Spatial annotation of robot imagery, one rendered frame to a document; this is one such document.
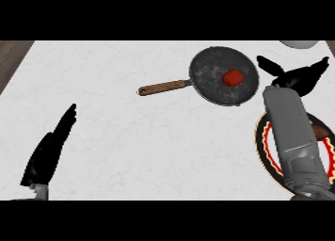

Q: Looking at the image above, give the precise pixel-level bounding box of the brown food piece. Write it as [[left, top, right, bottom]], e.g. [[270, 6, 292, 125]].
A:
[[311, 124, 332, 142]]

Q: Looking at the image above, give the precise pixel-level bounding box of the white bowl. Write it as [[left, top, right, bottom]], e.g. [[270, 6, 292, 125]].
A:
[[277, 40, 323, 50]]

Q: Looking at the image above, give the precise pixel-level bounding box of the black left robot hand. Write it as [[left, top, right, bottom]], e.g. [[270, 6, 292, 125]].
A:
[[19, 103, 80, 188]]

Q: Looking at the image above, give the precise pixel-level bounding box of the black plate with red pattern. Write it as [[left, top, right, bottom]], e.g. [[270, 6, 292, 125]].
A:
[[254, 111, 335, 197]]

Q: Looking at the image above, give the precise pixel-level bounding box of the dark pan with wooden handle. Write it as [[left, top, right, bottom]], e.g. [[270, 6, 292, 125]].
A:
[[136, 45, 261, 107]]

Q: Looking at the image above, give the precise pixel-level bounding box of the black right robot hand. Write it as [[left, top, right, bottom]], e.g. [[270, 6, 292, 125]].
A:
[[255, 55, 332, 98]]

